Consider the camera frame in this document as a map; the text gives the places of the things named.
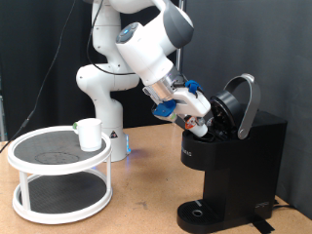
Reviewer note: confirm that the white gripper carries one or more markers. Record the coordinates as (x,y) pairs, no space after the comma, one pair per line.
(193,104)

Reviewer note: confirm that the orange rimmed coffee pod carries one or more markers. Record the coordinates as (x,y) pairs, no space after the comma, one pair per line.
(199,130)

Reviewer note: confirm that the black Keurig coffee machine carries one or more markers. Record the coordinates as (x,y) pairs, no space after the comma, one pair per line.
(240,162)

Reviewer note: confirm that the white mug with green tape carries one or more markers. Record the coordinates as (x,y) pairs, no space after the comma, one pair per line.
(89,135)

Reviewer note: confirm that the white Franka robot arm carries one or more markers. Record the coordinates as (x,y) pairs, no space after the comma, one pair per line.
(146,48)

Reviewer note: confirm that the silver vertical metal pole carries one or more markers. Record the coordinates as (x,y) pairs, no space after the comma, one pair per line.
(177,97)

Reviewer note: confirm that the grey backdrop panel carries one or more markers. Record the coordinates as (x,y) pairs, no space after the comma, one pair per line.
(253,39)

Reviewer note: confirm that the black tape strip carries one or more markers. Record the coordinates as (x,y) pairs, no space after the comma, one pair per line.
(262,226)

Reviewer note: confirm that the white two-tier turntable stand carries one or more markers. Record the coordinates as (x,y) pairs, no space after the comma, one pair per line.
(45,149)

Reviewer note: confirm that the black backdrop curtain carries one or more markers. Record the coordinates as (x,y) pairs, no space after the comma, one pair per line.
(29,58)

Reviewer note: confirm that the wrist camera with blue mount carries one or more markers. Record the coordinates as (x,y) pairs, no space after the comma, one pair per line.
(165,109)

